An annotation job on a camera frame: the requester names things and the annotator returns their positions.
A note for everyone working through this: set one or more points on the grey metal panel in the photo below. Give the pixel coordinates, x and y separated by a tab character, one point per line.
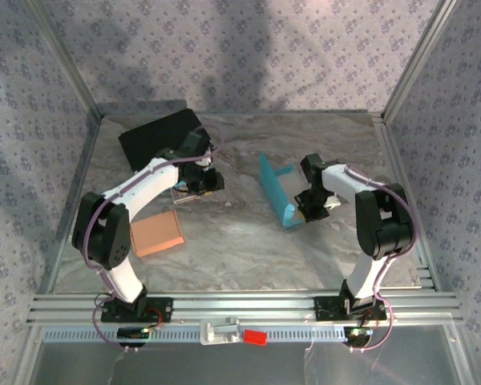
240	365

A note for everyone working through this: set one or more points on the aluminium side rail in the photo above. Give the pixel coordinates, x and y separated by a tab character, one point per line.
398	180
70	204

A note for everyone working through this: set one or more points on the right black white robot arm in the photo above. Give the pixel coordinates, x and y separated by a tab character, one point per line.
385	232

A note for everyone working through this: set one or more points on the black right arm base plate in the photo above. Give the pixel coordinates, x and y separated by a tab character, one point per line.
324	309

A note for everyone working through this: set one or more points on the aluminium mounting rail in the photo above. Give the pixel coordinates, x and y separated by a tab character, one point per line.
244	306

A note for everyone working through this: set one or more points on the blue paper box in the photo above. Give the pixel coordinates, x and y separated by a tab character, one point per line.
276	192

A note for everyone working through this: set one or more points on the black left controller board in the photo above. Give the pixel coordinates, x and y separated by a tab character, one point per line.
132	333

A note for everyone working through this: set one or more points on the black controller board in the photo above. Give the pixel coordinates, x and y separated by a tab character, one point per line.
132	333
357	335

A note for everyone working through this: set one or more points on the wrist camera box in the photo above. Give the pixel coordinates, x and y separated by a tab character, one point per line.
204	161
332	202

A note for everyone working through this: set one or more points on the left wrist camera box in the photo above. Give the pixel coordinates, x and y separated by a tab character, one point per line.
204	161

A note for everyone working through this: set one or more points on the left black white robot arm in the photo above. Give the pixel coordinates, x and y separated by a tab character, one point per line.
104	240

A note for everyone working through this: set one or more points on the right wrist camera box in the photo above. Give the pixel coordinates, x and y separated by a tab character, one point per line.
332	202

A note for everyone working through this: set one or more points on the black right controller board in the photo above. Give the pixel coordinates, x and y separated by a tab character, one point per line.
357	335

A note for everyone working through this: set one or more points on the black hard case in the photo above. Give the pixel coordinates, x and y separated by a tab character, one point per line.
152	136

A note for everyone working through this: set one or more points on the red plastic block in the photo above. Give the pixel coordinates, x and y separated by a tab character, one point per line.
255	337

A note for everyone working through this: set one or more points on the grey plastic clamp bracket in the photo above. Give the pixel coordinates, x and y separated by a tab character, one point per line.
218	331

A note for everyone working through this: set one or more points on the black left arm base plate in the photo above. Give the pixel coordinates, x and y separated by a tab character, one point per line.
160	310

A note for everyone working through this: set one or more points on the aluminium frame post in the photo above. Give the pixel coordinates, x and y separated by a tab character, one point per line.
419	60

